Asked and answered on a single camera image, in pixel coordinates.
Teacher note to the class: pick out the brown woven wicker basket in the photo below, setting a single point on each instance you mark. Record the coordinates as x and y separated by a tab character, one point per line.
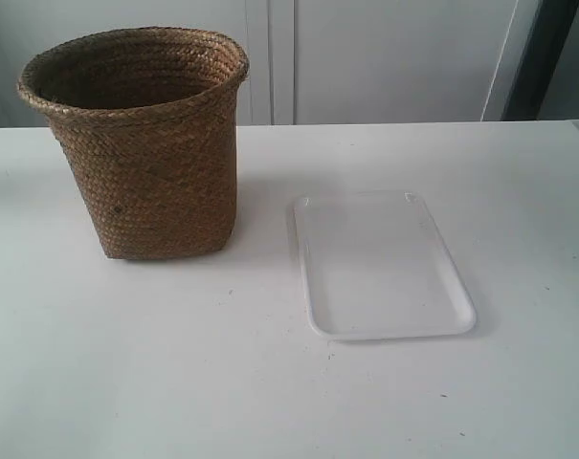
146	118

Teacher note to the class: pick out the white rectangular plastic tray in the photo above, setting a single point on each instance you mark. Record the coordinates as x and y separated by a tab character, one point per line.
375	267

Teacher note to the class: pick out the white background cabinet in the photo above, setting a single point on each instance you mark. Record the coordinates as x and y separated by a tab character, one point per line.
312	62

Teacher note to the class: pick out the dark metal frame post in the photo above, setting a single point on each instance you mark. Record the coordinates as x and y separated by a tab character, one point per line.
540	57

